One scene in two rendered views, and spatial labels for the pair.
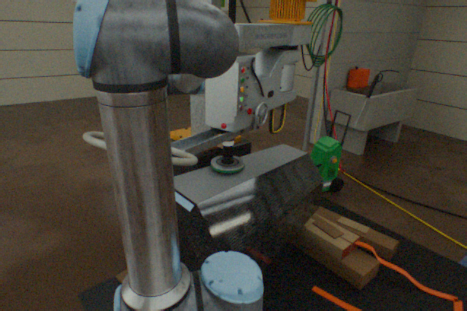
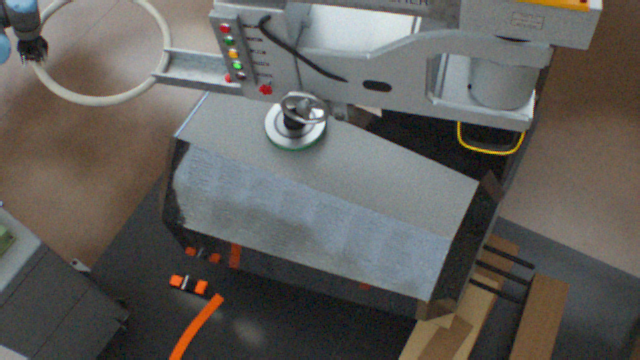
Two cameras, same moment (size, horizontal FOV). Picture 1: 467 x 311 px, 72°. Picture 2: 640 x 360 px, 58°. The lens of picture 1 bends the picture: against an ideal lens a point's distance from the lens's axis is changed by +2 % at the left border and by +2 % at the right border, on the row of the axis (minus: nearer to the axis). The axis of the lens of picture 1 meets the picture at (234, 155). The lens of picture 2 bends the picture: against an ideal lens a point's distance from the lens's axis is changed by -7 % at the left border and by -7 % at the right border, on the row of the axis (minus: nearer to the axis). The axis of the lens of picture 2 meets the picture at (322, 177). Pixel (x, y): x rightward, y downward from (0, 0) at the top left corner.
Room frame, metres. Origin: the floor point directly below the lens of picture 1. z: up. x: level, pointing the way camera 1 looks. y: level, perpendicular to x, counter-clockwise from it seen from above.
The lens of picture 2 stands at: (1.72, -1.21, 2.64)
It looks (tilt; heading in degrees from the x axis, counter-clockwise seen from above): 60 degrees down; 82
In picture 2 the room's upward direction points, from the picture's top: 12 degrees counter-clockwise
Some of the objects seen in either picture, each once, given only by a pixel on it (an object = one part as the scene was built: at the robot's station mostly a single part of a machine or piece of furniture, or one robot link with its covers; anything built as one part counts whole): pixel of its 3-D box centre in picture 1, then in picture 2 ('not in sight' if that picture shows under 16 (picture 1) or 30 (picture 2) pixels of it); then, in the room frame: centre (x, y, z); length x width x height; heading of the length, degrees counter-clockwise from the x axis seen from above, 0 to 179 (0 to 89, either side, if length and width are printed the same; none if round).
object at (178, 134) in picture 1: (205, 136); not in sight; (2.67, 0.27, 0.76); 0.49 x 0.49 x 0.05; 42
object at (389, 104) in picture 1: (370, 117); not in sight; (4.71, -2.03, 0.43); 1.30 x 0.62 x 0.86; 128
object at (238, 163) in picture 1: (227, 162); (295, 121); (1.85, 0.04, 0.89); 0.21 x 0.21 x 0.01
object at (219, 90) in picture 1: (237, 91); (300, 38); (1.91, 0.00, 1.34); 0.36 x 0.22 x 0.45; 147
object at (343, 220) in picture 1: (353, 225); not in sight; (2.30, -1.05, 0.13); 0.25 x 0.10 x 0.01; 51
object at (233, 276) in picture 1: (228, 295); not in sight; (0.59, 0.00, 1.11); 0.17 x 0.15 x 0.18; 105
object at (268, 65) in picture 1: (264, 87); (406, 60); (2.17, -0.18, 1.32); 0.74 x 0.23 x 0.49; 147
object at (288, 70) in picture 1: (281, 75); (505, 61); (2.40, -0.32, 1.36); 0.19 x 0.19 x 0.20
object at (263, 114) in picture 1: (256, 113); (307, 98); (1.88, -0.12, 1.22); 0.15 x 0.10 x 0.15; 147
